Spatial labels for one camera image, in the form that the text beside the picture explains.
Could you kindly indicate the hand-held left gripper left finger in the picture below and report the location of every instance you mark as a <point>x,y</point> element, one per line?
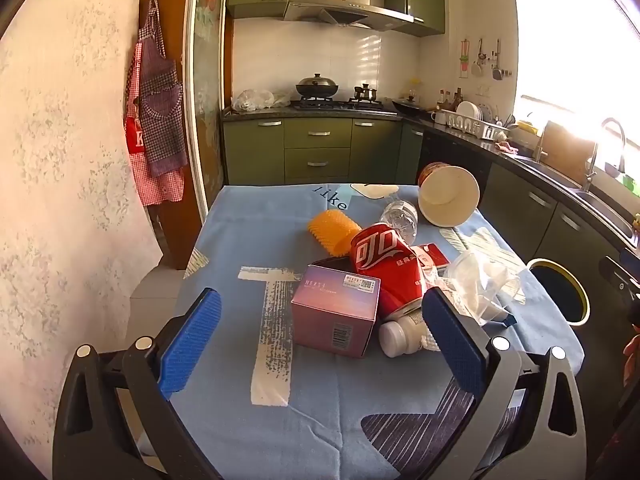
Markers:
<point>192,340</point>

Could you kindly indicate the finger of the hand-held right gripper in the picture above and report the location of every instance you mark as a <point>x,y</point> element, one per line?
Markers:
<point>625,280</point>

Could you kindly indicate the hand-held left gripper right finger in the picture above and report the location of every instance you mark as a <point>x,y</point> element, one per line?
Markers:
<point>452,340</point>

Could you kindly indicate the white pill bottle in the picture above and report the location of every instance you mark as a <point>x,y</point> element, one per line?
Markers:
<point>400,335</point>

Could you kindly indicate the clear plastic packaging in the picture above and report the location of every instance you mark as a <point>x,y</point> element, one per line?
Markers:
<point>480,280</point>

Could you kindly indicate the yellow-rimmed waste bin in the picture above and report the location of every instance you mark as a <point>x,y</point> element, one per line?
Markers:
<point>555,290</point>

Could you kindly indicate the white and red drink carton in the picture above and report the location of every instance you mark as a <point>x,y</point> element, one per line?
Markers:
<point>435,255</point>

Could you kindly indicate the crushed red drink can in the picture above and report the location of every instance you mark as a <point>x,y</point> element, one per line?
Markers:
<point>385,270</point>

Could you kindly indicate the purple cardboard box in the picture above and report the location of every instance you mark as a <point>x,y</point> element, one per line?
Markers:
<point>325,320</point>

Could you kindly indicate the clear plastic bottle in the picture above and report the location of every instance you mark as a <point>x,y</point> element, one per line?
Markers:
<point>400,217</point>

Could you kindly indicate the paper noodle bowl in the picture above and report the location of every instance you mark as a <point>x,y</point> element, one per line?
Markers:
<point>447,200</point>

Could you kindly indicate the dark brown plastic tray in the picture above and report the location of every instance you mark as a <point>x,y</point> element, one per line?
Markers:
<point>335,261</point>

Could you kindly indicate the orange foam fruit net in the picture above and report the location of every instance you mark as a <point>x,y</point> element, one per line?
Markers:
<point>332,230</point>

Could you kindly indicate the person's right hand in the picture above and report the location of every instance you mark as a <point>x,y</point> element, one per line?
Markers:
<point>633,360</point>

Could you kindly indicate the steel kitchen sink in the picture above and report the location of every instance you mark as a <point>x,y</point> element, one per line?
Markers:
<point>600,205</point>

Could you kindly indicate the arched steel faucet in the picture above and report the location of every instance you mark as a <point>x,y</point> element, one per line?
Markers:
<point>592,165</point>

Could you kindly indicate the wooden cutting board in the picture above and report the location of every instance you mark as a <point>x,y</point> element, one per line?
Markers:
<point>565,150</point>

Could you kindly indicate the blue printed tablecloth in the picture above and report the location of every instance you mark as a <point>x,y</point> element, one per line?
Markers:
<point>325,410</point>

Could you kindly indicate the red checked apron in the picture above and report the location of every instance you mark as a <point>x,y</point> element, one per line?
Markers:
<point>150,187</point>

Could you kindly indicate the small steel tap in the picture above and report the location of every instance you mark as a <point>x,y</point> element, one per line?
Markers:
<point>541,145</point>

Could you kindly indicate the pink cloth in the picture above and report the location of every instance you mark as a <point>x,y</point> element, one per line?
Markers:
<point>507,147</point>

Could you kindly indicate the yellow container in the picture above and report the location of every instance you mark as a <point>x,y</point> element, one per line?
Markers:
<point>527,127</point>

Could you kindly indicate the white dish rack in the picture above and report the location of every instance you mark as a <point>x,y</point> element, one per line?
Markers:
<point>465,125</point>

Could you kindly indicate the purple checked apron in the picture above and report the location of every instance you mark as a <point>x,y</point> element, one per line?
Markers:
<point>162,125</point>

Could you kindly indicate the white mug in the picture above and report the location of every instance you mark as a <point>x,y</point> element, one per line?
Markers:
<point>439,117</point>

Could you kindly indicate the white plate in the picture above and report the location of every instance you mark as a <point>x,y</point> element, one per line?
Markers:
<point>467,110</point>

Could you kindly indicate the black frying pan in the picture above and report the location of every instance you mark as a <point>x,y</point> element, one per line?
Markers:
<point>407,106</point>

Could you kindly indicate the green lower kitchen cabinets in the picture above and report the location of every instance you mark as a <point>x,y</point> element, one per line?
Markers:
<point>320,132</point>

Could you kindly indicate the clear plastic bag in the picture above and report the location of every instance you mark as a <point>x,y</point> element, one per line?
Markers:
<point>250,100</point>

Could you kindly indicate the hanging spatula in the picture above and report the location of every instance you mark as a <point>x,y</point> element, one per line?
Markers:
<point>496,67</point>

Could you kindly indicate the bright window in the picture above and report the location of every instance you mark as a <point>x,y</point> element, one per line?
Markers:
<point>575,35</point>

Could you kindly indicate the sliding glass door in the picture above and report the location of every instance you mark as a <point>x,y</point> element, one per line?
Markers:
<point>207,85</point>

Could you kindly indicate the black gas stove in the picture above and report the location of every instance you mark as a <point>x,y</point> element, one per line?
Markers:
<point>340,106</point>

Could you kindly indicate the hanging ladle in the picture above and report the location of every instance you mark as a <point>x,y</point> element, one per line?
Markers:
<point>478,62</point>

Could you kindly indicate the dark kettle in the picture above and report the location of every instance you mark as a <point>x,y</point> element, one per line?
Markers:
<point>364,92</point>

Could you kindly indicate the black wok with lid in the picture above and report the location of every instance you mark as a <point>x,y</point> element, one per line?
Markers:
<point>316,87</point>

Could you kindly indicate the steel range hood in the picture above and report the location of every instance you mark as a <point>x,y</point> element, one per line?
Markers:
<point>350,10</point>

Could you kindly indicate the white wall socket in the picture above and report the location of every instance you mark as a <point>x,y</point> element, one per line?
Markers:
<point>483,90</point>

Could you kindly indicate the small colourful wall hanging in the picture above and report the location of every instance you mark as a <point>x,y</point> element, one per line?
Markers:
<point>465,57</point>

